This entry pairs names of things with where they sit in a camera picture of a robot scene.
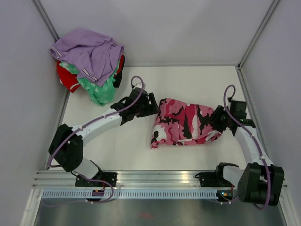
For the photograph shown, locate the pink camouflage trousers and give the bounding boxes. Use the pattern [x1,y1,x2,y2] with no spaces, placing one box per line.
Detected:
[150,98,222,149]

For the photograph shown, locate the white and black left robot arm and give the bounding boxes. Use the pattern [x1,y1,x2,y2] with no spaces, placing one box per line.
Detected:
[48,87,159,187]

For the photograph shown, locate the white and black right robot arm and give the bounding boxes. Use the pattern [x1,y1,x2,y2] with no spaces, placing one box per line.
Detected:
[210,97,285,209]

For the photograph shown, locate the black garment in pile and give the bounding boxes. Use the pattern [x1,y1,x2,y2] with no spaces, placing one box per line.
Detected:
[113,55,125,88]

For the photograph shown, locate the green tie-dye garment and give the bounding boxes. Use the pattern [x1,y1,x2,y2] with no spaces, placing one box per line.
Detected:
[60,62,119,105]

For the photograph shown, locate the purple shirt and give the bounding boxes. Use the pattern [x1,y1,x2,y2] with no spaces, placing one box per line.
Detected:
[50,28,124,87]

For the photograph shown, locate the red garment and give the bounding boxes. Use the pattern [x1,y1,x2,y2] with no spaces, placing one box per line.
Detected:
[56,61,81,93]

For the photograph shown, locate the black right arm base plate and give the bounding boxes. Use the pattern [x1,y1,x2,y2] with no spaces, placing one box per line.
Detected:
[194,171,237,188]

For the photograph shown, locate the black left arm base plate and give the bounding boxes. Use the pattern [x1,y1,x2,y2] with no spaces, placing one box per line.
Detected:
[75,172,118,187]

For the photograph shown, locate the aluminium left side rail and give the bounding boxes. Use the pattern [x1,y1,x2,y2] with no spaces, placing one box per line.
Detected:
[45,91,70,170]

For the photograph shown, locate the white slotted cable duct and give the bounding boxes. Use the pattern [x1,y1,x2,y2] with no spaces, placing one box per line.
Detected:
[42,189,217,199]

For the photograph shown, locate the aluminium left corner post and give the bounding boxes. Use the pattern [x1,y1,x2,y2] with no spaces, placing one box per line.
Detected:
[32,0,59,42]

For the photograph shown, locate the aluminium corner post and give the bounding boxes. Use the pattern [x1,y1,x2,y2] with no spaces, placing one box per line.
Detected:
[32,0,59,42]
[237,0,281,71]

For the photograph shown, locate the aluminium front rail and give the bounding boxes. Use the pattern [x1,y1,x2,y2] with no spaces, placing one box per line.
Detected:
[32,169,289,189]

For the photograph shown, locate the aluminium right corner post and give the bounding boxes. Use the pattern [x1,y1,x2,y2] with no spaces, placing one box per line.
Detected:
[237,0,281,71]

